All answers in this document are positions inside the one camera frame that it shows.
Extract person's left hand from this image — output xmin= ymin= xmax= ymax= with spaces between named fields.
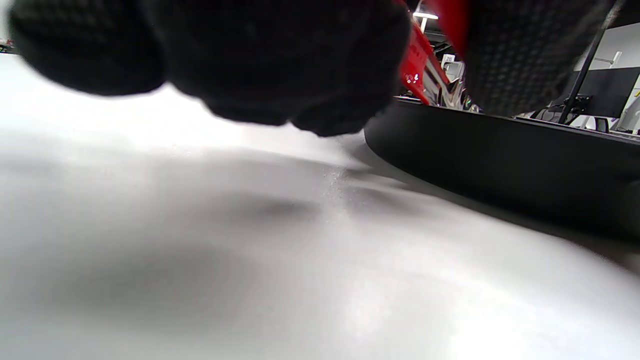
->
xmin=7 ymin=0 xmax=615 ymax=138

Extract red-handled metal kitchen tongs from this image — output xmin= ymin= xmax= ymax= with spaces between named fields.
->
xmin=392 ymin=0 xmax=482 ymax=112

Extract black cast iron skillet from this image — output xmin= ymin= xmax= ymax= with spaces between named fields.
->
xmin=364 ymin=97 xmax=640 ymax=241

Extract black monitor on pole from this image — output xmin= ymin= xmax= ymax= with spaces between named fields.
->
xmin=552 ymin=0 xmax=640 ymax=126

